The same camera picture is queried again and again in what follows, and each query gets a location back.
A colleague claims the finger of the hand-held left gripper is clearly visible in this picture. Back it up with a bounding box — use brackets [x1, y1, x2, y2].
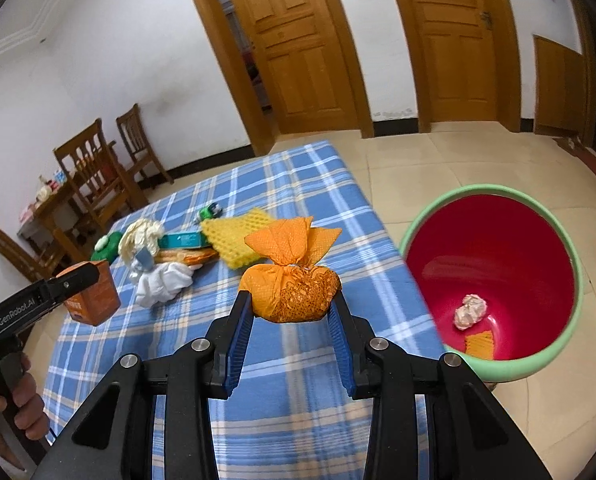
[44, 261, 102, 307]

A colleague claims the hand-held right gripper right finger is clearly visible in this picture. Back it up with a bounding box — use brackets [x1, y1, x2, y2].
[328, 291, 554, 480]

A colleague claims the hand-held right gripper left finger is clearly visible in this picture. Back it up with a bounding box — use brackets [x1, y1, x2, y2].
[30, 291, 257, 480]

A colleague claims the orange cardboard box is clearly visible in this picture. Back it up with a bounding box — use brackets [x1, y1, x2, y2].
[64, 260, 122, 327]

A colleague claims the orange knotted plastic bag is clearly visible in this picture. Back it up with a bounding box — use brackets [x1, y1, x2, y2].
[238, 217, 343, 324]

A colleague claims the orange snack packet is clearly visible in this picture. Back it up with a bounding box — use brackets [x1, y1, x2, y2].
[153, 247, 221, 267]

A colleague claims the green and red trash bin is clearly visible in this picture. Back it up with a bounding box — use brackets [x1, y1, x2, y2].
[398, 184, 585, 384]

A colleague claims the person's left hand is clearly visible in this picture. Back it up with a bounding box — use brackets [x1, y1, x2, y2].
[0, 352, 52, 461]

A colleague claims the green cloud-shaped container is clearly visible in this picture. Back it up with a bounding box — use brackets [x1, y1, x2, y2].
[91, 232, 124, 262]

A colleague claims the curved-back wooden chair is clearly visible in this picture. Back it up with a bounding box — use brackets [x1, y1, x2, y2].
[0, 225, 79, 284]

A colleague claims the white crumpled tissue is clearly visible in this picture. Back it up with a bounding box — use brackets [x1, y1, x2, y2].
[130, 260, 199, 309]

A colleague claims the tall-backed wooden chair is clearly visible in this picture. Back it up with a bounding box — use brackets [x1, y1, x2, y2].
[54, 119, 149, 234]

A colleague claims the teal and white box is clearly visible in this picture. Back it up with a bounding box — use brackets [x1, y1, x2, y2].
[158, 230, 209, 252]

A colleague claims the yellow foam fruit net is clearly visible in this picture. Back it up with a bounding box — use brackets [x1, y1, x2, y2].
[200, 210, 275, 270]

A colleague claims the pink crumpled tissue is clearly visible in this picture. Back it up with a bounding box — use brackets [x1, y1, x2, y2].
[454, 294, 488, 331]

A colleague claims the orange wrapper piece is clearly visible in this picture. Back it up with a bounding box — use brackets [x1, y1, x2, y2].
[464, 331, 494, 361]

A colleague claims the small green toy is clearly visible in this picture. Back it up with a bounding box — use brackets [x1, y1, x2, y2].
[196, 202, 225, 225]

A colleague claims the narrow wooden chair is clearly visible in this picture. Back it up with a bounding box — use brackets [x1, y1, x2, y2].
[116, 104, 175, 190]

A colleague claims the blue plaid tablecloth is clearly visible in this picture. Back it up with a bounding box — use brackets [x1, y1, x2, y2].
[48, 140, 447, 480]

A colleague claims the open wooden door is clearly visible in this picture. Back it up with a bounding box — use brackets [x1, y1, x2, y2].
[221, 0, 360, 135]

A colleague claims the closed wooden door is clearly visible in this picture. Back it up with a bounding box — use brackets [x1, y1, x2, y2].
[400, 0, 505, 127]

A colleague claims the small wooden cabinet door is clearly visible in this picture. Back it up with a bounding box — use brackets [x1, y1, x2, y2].
[533, 35, 588, 137]

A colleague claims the wooden door frame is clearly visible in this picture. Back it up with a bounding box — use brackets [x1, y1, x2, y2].
[178, 0, 377, 157]
[382, 0, 524, 135]

